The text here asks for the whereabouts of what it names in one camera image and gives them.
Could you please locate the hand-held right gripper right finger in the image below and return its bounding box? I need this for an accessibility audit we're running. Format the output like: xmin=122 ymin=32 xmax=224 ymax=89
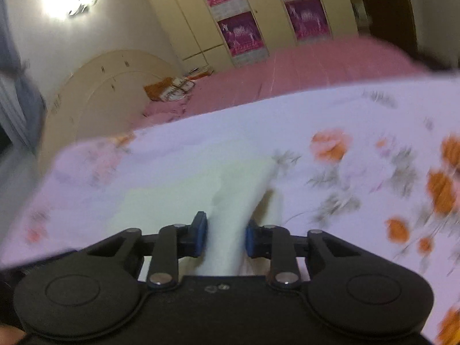
xmin=244 ymin=221 xmax=364 ymax=289

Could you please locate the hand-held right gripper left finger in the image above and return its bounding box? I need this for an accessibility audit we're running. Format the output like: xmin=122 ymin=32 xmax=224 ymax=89
xmin=85 ymin=211 xmax=209 ymax=290

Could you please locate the cream small cloth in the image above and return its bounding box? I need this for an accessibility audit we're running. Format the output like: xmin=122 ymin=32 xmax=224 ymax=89
xmin=106 ymin=156 xmax=284 ymax=283

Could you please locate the floral lilac blanket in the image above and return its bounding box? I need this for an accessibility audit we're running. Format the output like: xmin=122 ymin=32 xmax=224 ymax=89
xmin=0 ymin=75 xmax=460 ymax=345

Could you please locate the orange floral pillow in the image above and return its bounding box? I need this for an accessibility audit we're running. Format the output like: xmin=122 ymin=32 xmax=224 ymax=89
xmin=144 ymin=72 xmax=213 ymax=103

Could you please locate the pink bed sheet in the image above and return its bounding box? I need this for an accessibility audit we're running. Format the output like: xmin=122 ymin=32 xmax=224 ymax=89
xmin=122 ymin=36 xmax=432 ymax=134

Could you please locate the cream arched headboard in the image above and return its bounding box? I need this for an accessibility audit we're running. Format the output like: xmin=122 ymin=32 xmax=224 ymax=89
xmin=38 ymin=49 xmax=184 ymax=168

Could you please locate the cream wardrobe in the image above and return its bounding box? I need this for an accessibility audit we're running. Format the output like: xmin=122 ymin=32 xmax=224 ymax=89
xmin=135 ymin=0 xmax=362 ymax=73

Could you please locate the grey curtain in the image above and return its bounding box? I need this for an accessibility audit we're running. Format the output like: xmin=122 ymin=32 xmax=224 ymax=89
xmin=0 ymin=0 xmax=45 ymax=152

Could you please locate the dark brown door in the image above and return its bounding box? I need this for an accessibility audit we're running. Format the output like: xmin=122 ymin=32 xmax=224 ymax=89
xmin=354 ymin=0 xmax=460 ymax=70

